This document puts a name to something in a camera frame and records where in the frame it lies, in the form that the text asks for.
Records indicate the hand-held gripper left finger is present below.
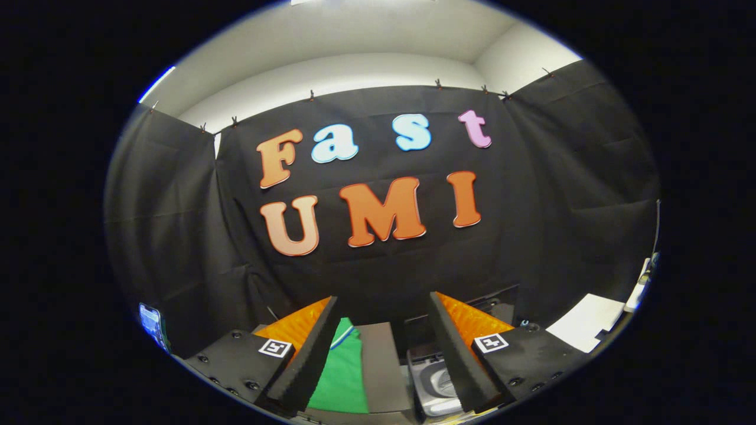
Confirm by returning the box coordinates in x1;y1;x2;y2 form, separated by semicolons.
184;295;341;417

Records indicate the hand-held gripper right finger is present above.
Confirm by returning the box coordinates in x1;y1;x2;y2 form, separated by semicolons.
426;291;591;414

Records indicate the green polo shirt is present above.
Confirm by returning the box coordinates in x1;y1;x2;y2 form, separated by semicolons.
307;318;370;414

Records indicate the grey flat box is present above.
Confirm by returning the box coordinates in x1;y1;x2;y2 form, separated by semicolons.
298;322;419;424

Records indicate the black backdrop cloth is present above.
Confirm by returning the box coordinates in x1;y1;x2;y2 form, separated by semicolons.
105;59;661;358

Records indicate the white sheet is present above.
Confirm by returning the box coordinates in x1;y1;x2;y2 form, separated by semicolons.
546;294;625;354

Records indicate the smartphone with blue screen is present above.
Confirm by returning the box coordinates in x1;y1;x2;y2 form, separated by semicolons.
139;303;169;350

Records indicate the row of cloth clips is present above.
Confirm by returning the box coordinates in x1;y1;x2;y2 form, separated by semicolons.
151;67;556;133

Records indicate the long ceiling light strip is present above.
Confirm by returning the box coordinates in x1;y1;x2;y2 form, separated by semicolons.
139;66;176;104

